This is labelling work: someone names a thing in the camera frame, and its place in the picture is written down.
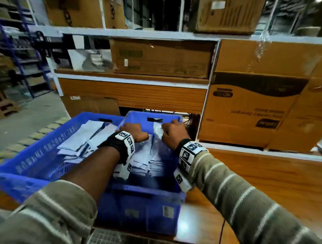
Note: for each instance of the large brown cardboard box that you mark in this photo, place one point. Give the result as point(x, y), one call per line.
point(163, 57)

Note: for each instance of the person's right forearm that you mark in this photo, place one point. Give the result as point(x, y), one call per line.
point(251, 201)

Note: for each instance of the blue metal storage rack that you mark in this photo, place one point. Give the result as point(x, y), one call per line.
point(22, 62)

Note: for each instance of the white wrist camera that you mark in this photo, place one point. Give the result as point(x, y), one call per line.
point(181, 181)
point(123, 172)

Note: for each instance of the person's left hand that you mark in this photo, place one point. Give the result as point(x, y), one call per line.
point(133, 132)

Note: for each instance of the person's left forearm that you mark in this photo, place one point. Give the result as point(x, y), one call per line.
point(75, 181)

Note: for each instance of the perforated blue plastic crate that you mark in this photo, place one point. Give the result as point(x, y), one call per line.
point(25, 163)

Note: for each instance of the tall brown cardboard box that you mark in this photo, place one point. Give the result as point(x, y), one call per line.
point(226, 17)

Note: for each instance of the stack of grey paper trays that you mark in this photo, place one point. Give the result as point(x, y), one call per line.
point(96, 59)

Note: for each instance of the wrist marker band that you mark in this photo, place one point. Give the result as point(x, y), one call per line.
point(188, 153)
point(113, 144)

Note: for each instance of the black metal stand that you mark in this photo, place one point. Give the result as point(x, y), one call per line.
point(41, 40)

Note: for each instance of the white open box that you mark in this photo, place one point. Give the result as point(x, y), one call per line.
point(75, 60)

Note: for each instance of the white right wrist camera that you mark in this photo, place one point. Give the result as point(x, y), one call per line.
point(181, 181)

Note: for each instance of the left wrist marker band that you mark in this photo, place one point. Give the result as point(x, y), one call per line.
point(113, 144)

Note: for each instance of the flat cardboard sheet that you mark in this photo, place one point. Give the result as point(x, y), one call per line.
point(95, 108)

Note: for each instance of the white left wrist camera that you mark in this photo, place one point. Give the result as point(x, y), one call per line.
point(123, 172)

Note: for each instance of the brown wooden step stool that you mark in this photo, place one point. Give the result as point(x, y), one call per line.
point(8, 108)

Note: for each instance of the brown printed cardboard box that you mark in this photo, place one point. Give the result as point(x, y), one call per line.
point(75, 12)

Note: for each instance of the white packets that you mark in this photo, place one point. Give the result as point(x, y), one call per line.
point(153, 161)
point(80, 135)

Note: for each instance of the white paper sheet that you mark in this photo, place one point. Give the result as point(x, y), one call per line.
point(78, 41)

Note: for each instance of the person's right hand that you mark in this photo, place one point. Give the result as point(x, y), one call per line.
point(176, 134)

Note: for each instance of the right wrist marker band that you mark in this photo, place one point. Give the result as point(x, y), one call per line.
point(188, 153)

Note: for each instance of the wooden pallet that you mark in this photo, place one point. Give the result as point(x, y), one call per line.
point(32, 137)

